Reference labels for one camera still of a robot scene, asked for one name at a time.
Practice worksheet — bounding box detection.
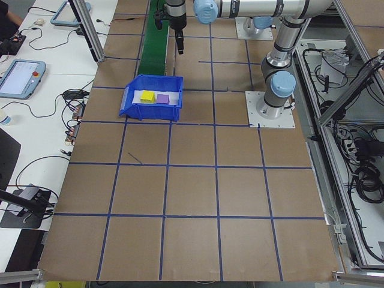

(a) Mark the yellow foam block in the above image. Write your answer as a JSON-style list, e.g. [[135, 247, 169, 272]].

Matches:
[[140, 89, 156, 104]]

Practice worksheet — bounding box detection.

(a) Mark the bare person forearm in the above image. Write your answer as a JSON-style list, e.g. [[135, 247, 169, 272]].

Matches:
[[5, 8, 25, 27]]

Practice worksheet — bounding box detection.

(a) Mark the green conveyor belt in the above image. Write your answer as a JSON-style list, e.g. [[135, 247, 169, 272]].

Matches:
[[139, 0, 169, 76]]

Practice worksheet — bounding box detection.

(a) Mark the blue plastic storage bin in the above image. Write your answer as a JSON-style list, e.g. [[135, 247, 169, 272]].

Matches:
[[118, 74, 184, 122]]

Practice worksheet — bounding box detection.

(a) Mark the light blue teach pendant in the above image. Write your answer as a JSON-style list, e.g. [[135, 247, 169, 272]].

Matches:
[[50, 0, 92, 28], [0, 59, 47, 100]]

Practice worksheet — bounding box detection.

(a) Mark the crumpled white bag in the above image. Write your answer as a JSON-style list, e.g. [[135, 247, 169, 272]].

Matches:
[[319, 49, 350, 86]]

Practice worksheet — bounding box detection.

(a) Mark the white power strip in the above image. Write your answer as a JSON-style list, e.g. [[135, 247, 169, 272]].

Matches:
[[341, 131, 359, 163]]

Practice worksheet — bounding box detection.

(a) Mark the black flat panel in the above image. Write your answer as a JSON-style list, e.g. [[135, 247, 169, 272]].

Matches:
[[0, 127, 22, 193]]

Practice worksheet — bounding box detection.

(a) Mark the small grey device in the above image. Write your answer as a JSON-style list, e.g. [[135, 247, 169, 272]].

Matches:
[[22, 185, 44, 202]]

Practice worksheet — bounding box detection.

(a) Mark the black stand rod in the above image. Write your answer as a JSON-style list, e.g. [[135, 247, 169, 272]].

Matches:
[[0, 188, 46, 216]]

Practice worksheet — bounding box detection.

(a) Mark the aluminium corner bar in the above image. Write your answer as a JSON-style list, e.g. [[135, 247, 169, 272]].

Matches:
[[0, 269, 44, 284], [331, 271, 384, 284]]

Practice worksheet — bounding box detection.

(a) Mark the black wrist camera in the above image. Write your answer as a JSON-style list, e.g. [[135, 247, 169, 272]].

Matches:
[[153, 8, 167, 31]]

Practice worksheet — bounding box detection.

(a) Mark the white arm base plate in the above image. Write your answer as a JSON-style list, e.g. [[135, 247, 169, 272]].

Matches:
[[235, 16, 274, 41], [245, 91, 296, 129]]

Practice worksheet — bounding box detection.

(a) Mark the black cable with plug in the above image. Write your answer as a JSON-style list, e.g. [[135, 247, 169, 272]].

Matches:
[[95, 17, 112, 35]]

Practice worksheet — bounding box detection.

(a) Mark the aluminium upright post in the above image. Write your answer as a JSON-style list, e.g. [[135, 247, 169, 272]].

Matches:
[[68, 0, 106, 63]]

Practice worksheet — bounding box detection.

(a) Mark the V-shaped metal bar frame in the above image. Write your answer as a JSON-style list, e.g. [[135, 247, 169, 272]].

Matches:
[[295, 0, 384, 271]]

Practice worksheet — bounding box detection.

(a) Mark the black cable bundle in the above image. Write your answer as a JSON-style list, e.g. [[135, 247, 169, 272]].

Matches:
[[350, 161, 384, 208]]

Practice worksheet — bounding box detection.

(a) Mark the black stand base plate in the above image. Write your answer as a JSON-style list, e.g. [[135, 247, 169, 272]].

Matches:
[[0, 187, 52, 230]]

